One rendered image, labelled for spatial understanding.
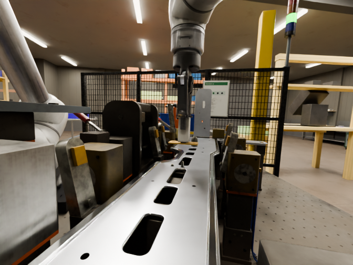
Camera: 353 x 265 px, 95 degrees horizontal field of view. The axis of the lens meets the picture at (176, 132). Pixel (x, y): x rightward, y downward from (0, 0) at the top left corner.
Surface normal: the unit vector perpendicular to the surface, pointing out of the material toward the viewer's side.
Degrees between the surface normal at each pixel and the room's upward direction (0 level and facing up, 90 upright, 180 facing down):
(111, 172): 90
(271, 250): 0
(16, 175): 90
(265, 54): 90
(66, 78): 90
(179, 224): 0
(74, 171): 78
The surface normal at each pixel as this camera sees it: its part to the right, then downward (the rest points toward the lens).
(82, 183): 0.96, -0.15
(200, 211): 0.04, -0.99
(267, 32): -0.21, 0.10
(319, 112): 0.04, 0.11
